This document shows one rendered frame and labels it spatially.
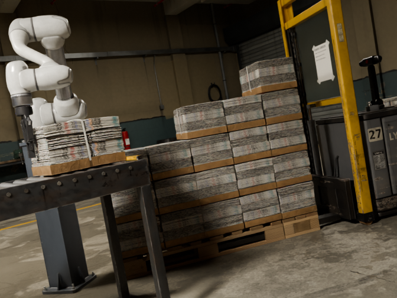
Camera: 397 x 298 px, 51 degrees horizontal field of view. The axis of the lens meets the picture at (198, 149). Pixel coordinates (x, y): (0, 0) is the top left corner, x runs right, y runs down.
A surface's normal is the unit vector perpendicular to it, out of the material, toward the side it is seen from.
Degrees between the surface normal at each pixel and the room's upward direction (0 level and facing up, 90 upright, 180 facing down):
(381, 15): 90
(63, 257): 90
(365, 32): 90
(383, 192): 90
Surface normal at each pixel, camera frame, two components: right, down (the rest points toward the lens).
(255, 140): 0.26, 0.00
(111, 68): 0.56, -0.06
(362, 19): -0.80, 0.17
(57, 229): -0.32, 0.11
